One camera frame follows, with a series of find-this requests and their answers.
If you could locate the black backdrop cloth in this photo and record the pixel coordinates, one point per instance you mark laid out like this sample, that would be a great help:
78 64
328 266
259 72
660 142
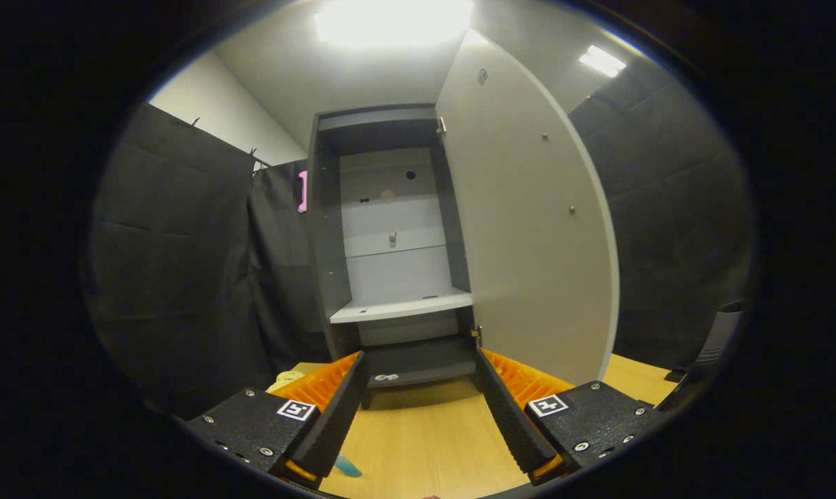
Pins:
175 242

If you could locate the pale yellow object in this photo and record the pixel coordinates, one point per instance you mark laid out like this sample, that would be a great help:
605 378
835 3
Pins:
286 379

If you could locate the double strip ceiling light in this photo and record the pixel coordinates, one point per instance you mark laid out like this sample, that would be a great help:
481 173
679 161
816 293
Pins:
602 61

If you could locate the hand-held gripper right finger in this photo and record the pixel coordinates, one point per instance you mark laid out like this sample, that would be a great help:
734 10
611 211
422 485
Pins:
511 416

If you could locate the dark ribbed object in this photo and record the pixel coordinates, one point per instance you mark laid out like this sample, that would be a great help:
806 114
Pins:
716 346

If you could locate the large ceiling light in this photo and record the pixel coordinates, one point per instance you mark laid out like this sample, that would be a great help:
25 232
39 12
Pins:
394 21

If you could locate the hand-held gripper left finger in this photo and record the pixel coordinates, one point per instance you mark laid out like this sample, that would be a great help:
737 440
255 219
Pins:
335 416

